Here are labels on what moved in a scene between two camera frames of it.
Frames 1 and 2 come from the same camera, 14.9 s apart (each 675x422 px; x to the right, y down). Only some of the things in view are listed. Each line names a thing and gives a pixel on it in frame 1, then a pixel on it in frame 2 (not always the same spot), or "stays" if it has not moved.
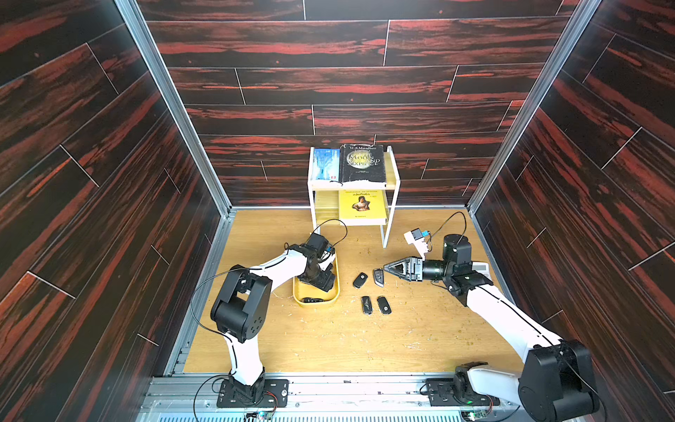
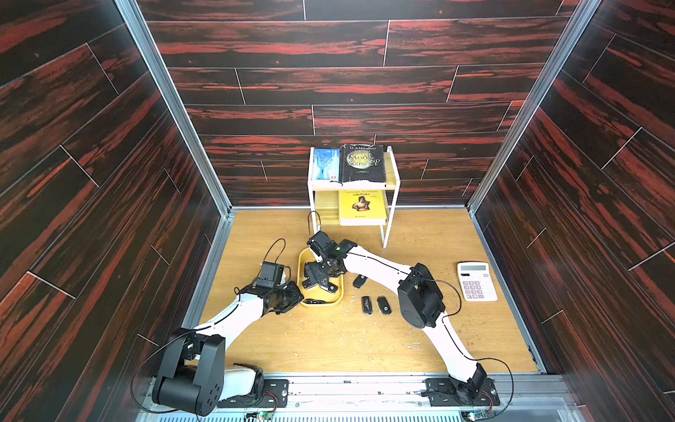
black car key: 366,305 stays
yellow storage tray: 302,289 stays
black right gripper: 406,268 to 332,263
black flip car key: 359,280 stays
